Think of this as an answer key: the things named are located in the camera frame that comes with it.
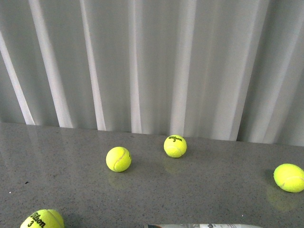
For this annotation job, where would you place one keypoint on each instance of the Wilson tennis ball can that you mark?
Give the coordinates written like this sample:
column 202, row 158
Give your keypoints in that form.
column 209, row 225

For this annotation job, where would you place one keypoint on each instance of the Wilson 3 tennis ball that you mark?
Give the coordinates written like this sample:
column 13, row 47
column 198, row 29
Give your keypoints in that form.
column 175, row 146

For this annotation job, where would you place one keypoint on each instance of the far left tennis ball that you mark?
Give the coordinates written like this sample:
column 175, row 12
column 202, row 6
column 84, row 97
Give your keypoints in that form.
column 118, row 159

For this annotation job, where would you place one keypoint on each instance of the plain centre tennis ball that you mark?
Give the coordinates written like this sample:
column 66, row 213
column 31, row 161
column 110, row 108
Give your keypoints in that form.
column 289, row 177

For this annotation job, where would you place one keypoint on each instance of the white pleated curtain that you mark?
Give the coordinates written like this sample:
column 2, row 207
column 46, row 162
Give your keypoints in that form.
column 218, row 69

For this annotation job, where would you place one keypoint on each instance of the near left Wilson ball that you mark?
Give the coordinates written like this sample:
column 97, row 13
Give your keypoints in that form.
column 45, row 218

